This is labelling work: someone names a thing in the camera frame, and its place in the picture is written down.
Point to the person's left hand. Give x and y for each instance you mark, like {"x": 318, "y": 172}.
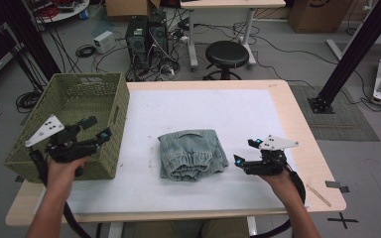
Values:
{"x": 64, "y": 173}

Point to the black tape piece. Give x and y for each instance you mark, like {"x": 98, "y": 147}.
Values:
{"x": 335, "y": 185}

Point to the black computer tower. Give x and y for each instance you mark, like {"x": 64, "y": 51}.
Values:
{"x": 158, "y": 33}
{"x": 136, "y": 43}

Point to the white foam mat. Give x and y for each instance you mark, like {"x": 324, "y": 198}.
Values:
{"x": 211, "y": 109}

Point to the person's right hand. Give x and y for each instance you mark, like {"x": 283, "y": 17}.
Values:
{"x": 282, "y": 183}

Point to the light blue denim skirt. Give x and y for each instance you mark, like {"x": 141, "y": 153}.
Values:
{"x": 191, "y": 152}

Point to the small cardboard box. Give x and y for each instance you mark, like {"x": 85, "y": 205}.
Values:
{"x": 127, "y": 7}

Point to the grey floor mat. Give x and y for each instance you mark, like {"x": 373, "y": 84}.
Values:
{"x": 344, "y": 122}

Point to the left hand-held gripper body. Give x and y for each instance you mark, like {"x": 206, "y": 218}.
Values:
{"x": 69, "y": 148}

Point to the white box device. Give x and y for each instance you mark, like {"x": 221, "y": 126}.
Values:
{"x": 104, "y": 41}

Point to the green woven basket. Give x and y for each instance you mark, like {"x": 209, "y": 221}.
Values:
{"x": 89, "y": 95}

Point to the large cardboard box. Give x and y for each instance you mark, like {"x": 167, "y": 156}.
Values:
{"x": 320, "y": 15}

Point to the white-legged desk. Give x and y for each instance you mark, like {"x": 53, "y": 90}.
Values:
{"x": 231, "y": 4}

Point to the thin wooden stick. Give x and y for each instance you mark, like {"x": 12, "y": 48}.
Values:
{"x": 318, "y": 195}

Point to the person's olive trousers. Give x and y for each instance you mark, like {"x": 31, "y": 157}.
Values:
{"x": 191, "y": 229}

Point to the black metal post with base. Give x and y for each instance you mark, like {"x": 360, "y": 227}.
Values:
{"x": 354, "y": 53}

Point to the black tape cross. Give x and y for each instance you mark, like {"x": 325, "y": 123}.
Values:
{"x": 342, "y": 220}

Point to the light wooden table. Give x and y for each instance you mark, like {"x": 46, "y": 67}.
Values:
{"x": 297, "y": 109}

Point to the round white table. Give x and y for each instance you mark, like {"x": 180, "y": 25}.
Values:
{"x": 69, "y": 15}

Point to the black round stool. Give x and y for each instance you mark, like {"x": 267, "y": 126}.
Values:
{"x": 226, "y": 54}

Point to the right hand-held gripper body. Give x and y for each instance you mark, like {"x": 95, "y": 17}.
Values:
{"x": 271, "y": 162}

